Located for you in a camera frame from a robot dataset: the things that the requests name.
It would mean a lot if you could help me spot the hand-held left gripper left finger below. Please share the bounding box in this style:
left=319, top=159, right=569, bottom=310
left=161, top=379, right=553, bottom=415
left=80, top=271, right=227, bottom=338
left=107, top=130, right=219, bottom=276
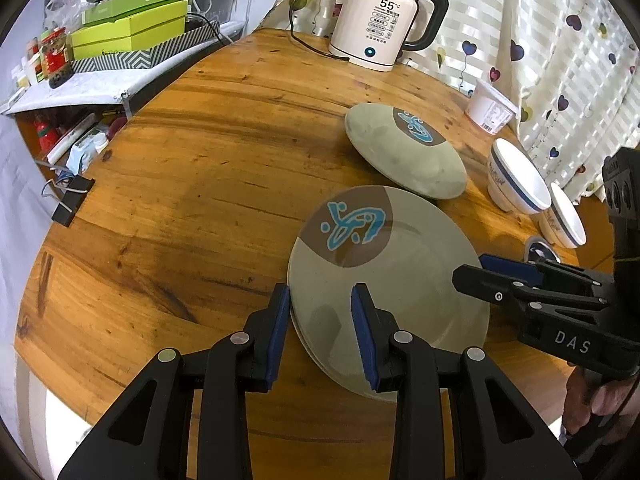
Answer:
left=57, top=284, right=292, bottom=480

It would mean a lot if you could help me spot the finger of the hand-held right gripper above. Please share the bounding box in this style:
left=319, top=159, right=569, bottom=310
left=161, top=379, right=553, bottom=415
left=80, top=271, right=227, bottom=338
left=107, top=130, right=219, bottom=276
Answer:
left=479, top=254, right=618, bottom=293
left=452, top=264, right=618, bottom=312

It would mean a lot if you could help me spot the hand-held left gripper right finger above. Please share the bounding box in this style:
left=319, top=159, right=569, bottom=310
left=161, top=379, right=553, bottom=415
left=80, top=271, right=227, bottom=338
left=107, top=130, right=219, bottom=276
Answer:
left=351, top=283, right=583, bottom=480

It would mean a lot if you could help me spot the grey plate with blue pattern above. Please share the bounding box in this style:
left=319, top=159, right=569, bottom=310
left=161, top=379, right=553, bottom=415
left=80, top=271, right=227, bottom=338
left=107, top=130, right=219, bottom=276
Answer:
left=291, top=185, right=492, bottom=403
left=287, top=255, right=401, bottom=404
left=344, top=102, right=468, bottom=201

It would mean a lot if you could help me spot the white bowl with blue rim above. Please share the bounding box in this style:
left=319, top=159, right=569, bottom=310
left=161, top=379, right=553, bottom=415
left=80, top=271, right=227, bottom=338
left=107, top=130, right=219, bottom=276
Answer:
left=487, top=138, right=553, bottom=214
left=539, top=182, right=587, bottom=250

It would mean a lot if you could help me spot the person's right hand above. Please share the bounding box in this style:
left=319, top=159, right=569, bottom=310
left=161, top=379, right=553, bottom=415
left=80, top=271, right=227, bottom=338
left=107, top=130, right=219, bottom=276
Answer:
left=564, top=367, right=640, bottom=431

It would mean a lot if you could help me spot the white plastic tub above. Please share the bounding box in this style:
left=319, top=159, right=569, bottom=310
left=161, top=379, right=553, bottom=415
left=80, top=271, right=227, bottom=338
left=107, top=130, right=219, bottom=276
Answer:
left=465, top=79, right=518, bottom=136

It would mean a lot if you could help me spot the black binder clip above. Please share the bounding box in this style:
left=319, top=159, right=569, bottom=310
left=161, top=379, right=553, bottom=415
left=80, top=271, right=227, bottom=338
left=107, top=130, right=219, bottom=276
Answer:
left=42, top=176, right=96, bottom=227

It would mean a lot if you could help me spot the heart print curtain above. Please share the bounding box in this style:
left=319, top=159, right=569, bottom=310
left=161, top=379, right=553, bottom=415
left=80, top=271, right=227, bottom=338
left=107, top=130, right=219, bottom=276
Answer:
left=255, top=0, right=640, bottom=201

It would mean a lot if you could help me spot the blue white tissue packet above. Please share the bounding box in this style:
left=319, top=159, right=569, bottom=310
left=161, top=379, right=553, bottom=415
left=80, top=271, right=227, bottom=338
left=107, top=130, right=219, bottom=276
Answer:
left=65, top=130, right=110, bottom=171

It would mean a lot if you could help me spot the cream electric kettle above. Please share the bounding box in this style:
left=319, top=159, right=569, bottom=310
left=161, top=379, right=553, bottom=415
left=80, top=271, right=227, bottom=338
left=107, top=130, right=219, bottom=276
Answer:
left=328, top=0, right=449, bottom=72

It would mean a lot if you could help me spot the white tube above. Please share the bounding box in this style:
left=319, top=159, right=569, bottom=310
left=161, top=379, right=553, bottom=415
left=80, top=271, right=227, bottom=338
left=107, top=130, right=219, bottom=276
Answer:
left=47, top=112, right=98, bottom=161

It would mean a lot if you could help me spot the red ornament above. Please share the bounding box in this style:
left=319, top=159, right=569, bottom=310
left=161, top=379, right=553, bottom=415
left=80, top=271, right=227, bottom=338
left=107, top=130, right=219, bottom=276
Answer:
left=32, top=114, right=61, bottom=157

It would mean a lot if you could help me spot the white shelf cloth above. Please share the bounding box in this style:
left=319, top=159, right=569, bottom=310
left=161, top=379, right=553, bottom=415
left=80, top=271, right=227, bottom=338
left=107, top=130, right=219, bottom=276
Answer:
left=0, top=57, right=168, bottom=117

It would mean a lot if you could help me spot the lime green box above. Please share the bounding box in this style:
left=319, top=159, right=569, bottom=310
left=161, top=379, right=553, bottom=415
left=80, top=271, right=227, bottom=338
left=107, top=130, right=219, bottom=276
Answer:
left=70, top=0, right=190, bottom=61

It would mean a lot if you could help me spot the clear plastic container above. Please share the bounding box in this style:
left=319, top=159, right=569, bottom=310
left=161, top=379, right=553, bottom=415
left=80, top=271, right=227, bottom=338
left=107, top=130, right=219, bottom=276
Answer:
left=186, top=0, right=247, bottom=28

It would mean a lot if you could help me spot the red label jar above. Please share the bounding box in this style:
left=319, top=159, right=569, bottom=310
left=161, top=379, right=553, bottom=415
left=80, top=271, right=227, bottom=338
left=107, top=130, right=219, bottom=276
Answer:
left=39, top=27, right=74, bottom=81

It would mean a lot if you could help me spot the dark green flat box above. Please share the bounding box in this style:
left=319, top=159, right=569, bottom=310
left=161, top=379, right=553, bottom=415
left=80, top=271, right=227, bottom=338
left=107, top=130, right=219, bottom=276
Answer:
left=81, top=0, right=182, bottom=26

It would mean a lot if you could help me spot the clear plastic bag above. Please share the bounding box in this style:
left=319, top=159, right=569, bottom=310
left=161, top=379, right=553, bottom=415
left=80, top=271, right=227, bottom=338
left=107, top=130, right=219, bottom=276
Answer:
left=42, top=0, right=83, bottom=31

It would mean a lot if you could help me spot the black kettle cord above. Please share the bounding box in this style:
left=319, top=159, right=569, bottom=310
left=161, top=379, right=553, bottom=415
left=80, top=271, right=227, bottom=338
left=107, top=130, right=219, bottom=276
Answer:
left=287, top=0, right=351, bottom=63

